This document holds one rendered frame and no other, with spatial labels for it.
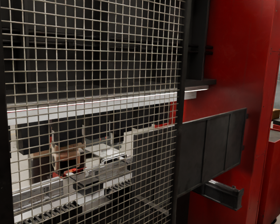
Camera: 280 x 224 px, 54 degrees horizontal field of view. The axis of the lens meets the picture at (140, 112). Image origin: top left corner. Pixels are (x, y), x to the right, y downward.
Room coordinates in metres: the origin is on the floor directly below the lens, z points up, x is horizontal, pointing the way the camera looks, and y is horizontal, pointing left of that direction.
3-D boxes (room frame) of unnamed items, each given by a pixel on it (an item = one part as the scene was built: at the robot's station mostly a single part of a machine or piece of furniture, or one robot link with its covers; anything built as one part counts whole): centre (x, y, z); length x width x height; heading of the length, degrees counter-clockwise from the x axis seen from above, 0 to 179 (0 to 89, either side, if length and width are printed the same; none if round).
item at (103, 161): (1.76, 0.16, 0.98); 0.20 x 0.03 x 0.03; 135
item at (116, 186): (1.34, 0.01, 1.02); 0.37 x 0.06 x 0.04; 135
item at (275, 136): (2.58, -1.16, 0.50); 0.50 x 0.50 x 1.00; 45
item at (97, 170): (1.73, 0.19, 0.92); 0.39 x 0.06 x 0.10; 135
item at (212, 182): (1.82, -0.44, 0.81); 0.64 x 0.08 x 0.14; 45
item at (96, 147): (1.88, 0.25, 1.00); 0.26 x 0.18 x 0.01; 45
